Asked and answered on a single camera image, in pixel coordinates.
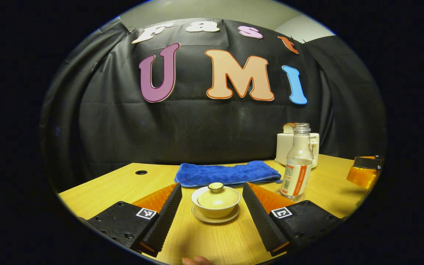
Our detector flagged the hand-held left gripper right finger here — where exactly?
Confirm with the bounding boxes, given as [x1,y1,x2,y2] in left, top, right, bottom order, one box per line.
[242,182,345,257]

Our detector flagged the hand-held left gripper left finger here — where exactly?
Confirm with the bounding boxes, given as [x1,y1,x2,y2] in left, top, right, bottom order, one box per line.
[83,183,183,257]

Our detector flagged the beige teacup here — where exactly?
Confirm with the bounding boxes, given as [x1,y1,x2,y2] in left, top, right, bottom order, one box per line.
[191,186,241,219]

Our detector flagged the beige teacup lid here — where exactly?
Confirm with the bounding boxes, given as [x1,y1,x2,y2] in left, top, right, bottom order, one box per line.
[197,182,237,209]

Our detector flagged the clear water bottle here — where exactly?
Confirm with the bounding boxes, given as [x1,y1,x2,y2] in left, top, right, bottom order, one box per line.
[280,123,314,201]

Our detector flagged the beige saucer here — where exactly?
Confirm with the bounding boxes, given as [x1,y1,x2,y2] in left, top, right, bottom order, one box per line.
[192,204,240,224]

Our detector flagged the blue towel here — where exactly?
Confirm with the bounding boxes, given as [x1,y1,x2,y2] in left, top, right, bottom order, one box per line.
[174,160,282,188]

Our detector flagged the white toaster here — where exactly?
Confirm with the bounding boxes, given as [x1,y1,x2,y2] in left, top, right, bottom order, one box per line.
[275,132,320,169]

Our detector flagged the black backdrop cloth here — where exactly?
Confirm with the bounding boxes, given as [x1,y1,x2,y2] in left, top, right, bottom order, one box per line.
[39,18,387,192]

